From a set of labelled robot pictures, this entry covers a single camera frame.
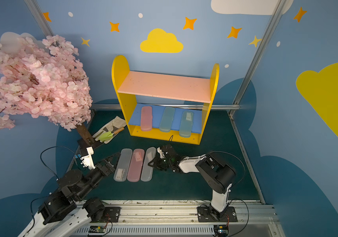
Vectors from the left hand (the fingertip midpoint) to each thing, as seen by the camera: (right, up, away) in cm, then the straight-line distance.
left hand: (116, 154), depth 65 cm
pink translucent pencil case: (+2, -12, +26) cm, 29 cm away
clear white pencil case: (+10, -15, +22) cm, 29 cm away
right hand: (+12, -10, +23) cm, 28 cm away
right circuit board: (+50, -40, +8) cm, 65 cm away
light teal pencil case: (+35, +14, +31) cm, 49 cm away
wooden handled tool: (-14, +9, +43) cm, 46 cm away
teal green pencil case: (+22, +17, +34) cm, 44 cm away
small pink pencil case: (+8, +18, +33) cm, 38 cm away
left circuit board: (-12, -39, +7) cm, 42 cm away
